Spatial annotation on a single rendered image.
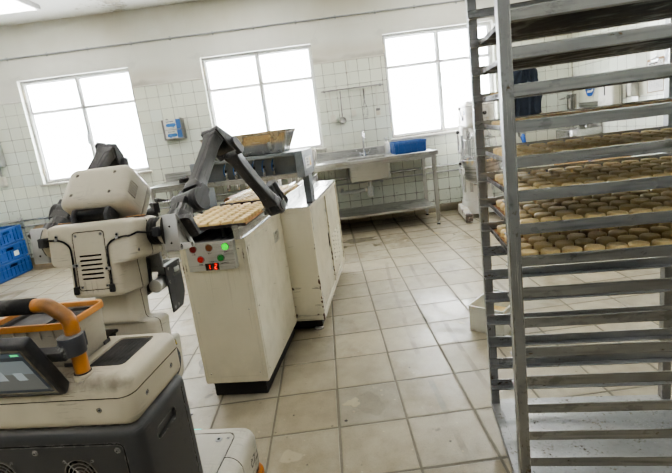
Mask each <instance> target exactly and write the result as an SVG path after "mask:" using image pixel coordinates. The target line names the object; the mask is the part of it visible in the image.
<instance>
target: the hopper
mask: <svg viewBox="0 0 672 473"><path fill-rule="evenodd" d="M295 129H296V128H289V129H280V130H273V131H265V132H257V133H250V134H242V135H235V137H237V138H238V140H239V141H240V142H241V144H242V145H243V146H244V151H243V153H242V155H243V156H244V157H249V156H257V155H265V154H274V153H282V152H286V151H289V150H290V146H291V143H292V139H293V136H294V132H295Z"/></svg>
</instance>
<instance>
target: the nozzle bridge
mask: <svg viewBox="0 0 672 473"><path fill-rule="evenodd" d="M244 158H245V159H246V160H247V161H248V163H249V164H250V165H251V167H252V163H253V160H255V161H254V163H253V167H255V169H256V172H257V174H258V175H259V177H260V178H261V179H262V180H263V181H270V180H279V179H288V178H296V177H298V178H301V177H303V182H304V189H305V196H306V203H313V202H314V201H315V200H316V199H315V192H314V185H313V178H312V172H314V164H313V157H312V149H311V147H310V148H302V149H294V150H289V151H286V152H282V153H274V154H265V155H257V156H249V157H244ZM273 158H274V159H273ZM263 159H264V161H263ZM272 159H273V163H272V164H274V166H275V169H276V175H273V172H272V168H271V162H272ZM262 161H263V165H264V166H265V168H266V175H267V176H263V171H262ZM225 164H226V165H225ZM224 165H225V169H224V173H225V170H227V173H228V176H229V181H226V179H225V176H224V174H223V168H224ZM245 183H246V182H245V181H244V180H243V178H242V177H241V176H240V175H239V174H238V180H235V176H234V174H233V167H232V166H231V165H230V164H229V163H228V162H226V161H225V160H223V161H221V162H220V161H219V160H217V161H215V162H214V165H213V168H212V171H211V174H210V177H209V181H208V184H207V186H208V187H209V189H210V192H209V197H210V206H209V208H207V209H205V211H206V210H209V209H210V208H212V207H214V206H218V205H217V200H216V195H215V189H214V187H219V186H227V185H236V184H245Z"/></svg>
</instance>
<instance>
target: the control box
mask: <svg viewBox="0 0 672 473"><path fill-rule="evenodd" d="M224 243H225V244H227V245H228V249H227V250H223V249H222V244H224ZM194 244H195V245H194V247H195V248H196V252H195V253H191V252H190V248H187V249H185V251H186V255H187V260H188V265H189V270H190V272H200V271H212V270H223V269H235V268H238V267H239V262H238V256H237V251H236V245H235V240H234V239H224V240H214V241H204V242H194ZM207 245H210V246H211V247H212V250H211V251H207V250H206V248H205V247H206V246H207ZM219 255H223V257H224V259H223V260H222V261H219V260H218V259H217V257H218V256H219ZM198 257H203V258H204V261H203V262H202V263H199V262H198V261H197V259H198ZM207 264H209V265H210V268H211V269H210V268H208V269H210V270H208V269H207ZM214 264H217V267H218V268H217V267H215V266H216V265H215V266H214ZM209 265H208V267H209ZM214 267H215V268H217V269H215V268H214Z"/></svg>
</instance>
